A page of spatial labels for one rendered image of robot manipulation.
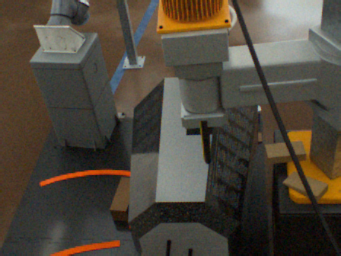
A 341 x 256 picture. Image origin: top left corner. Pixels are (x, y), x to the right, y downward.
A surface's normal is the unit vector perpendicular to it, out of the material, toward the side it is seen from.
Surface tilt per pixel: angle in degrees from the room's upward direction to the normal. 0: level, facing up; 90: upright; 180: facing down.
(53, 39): 90
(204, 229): 90
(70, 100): 90
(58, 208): 0
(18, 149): 0
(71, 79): 90
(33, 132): 0
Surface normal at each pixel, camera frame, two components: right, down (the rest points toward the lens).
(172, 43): -0.02, 0.66
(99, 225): -0.12, -0.74
